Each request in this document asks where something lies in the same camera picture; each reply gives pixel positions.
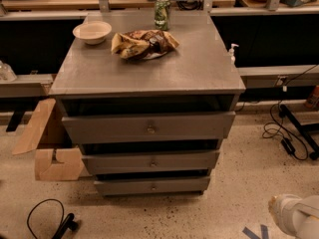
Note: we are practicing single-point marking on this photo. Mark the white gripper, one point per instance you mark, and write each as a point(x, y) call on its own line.
point(296, 210)

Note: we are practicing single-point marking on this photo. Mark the grey bottom drawer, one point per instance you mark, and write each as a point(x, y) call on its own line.
point(152, 182)

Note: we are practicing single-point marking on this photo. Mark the grey drawer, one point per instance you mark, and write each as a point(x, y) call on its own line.
point(150, 156)
point(152, 182)
point(136, 119)

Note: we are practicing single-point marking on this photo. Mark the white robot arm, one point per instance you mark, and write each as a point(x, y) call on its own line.
point(309, 209)

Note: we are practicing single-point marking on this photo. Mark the grey top drawer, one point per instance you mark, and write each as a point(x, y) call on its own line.
point(136, 119)

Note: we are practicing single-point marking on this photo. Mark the grey middle drawer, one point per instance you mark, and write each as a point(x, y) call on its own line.
point(150, 156)

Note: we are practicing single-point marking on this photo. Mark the grey drawer cabinet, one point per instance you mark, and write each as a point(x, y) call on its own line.
point(200, 66)

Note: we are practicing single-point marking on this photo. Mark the blue floor tape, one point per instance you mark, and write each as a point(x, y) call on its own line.
point(262, 233)

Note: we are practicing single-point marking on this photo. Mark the black stand leg right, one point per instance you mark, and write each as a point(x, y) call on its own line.
point(304, 130)

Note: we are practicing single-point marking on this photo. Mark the black stand leg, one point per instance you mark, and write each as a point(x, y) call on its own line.
point(304, 130)
point(15, 119)

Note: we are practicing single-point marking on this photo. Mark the orange bottle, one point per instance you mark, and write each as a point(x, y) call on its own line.
point(312, 101)

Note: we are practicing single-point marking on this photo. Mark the crumpled chip bag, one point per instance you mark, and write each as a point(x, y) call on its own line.
point(143, 44)

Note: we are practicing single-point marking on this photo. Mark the cardboard box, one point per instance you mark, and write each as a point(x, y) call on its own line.
point(56, 158)

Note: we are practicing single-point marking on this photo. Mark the green soda can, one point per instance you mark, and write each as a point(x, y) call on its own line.
point(162, 9)

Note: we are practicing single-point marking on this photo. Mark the white bowl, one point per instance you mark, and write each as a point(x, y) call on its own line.
point(92, 33)

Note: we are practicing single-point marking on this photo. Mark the black stand leg left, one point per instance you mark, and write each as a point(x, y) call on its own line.
point(15, 119)

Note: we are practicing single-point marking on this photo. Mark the clear plastic container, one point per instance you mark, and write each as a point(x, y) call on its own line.
point(6, 73)

